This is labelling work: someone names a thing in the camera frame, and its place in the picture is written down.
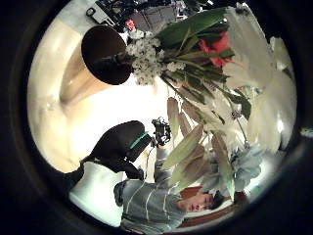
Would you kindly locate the pale green leaves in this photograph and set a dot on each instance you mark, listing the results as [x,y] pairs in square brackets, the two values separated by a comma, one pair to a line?
[189,147]

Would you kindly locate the the person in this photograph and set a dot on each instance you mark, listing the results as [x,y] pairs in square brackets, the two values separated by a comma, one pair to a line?
[153,205]

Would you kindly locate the beige ceramic vase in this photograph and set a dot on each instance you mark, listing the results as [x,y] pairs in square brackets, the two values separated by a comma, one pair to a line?
[98,62]

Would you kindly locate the small white flower cluster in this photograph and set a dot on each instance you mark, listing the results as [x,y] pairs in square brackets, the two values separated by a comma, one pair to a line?
[146,58]

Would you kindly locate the green leafy stems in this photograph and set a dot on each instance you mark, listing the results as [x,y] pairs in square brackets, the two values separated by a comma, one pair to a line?
[195,42]

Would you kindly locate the pale blue flower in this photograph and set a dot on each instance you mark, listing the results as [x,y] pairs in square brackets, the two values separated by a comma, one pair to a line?
[246,166]

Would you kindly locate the black equipment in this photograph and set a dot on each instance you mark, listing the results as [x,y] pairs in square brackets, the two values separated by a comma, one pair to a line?
[130,13]

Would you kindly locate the red flower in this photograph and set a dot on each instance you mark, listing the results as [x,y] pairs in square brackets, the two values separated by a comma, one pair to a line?
[217,49]

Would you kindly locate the large white flowers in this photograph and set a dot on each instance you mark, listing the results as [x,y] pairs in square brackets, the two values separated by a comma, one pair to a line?
[257,75]

